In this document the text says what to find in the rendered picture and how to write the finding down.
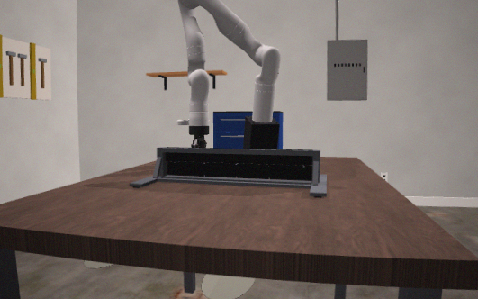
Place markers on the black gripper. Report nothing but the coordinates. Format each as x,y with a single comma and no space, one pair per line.
197,132

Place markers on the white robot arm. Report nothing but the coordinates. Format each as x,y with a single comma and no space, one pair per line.
232,27

